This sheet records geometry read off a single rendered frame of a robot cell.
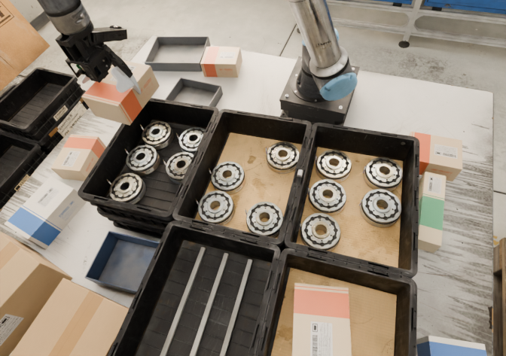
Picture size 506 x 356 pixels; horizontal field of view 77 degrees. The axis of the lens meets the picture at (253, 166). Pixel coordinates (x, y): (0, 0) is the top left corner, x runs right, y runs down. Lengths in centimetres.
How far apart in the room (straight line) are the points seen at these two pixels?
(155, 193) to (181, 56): 85
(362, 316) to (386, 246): 19
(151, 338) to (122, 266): 31
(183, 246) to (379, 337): 54
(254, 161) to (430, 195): 55
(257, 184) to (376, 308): 45
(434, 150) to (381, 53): 170
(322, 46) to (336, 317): 67
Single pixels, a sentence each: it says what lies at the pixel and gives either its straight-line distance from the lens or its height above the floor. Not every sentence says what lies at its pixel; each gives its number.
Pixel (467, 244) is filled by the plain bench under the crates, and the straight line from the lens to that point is 116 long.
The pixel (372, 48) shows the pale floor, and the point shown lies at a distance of 285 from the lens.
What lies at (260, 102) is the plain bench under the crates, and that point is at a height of 70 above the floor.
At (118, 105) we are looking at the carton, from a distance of 90.
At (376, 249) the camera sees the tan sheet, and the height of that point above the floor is 83.
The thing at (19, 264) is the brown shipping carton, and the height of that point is 86.
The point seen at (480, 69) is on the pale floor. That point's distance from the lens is 289.
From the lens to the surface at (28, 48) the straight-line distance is 362.
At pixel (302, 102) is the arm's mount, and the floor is 80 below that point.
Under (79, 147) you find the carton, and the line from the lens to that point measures 138.
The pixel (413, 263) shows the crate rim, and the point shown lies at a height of 93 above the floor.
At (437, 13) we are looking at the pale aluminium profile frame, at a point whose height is 29.
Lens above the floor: 167
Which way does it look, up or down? 56 degrees down
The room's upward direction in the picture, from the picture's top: 10 degrees counter-clockwise
